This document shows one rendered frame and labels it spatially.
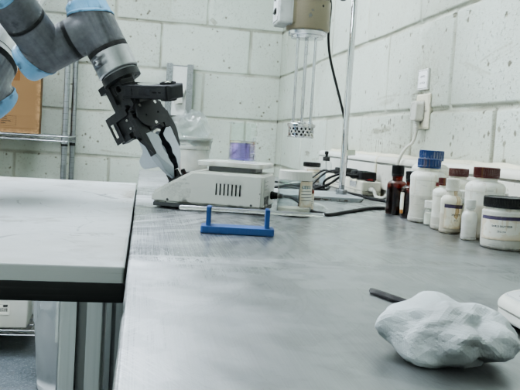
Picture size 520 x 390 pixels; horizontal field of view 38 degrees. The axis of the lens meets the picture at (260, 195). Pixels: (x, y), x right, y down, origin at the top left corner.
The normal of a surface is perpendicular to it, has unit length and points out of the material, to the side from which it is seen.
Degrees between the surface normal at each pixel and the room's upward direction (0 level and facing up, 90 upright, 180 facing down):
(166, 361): 0
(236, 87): 90
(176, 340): 0
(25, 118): 89
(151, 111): 64
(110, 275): 90
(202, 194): 90
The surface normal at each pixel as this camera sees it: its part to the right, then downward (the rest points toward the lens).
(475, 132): -0.99, -0.05
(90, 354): 0.15, 0.08
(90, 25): -0.07, 0.01
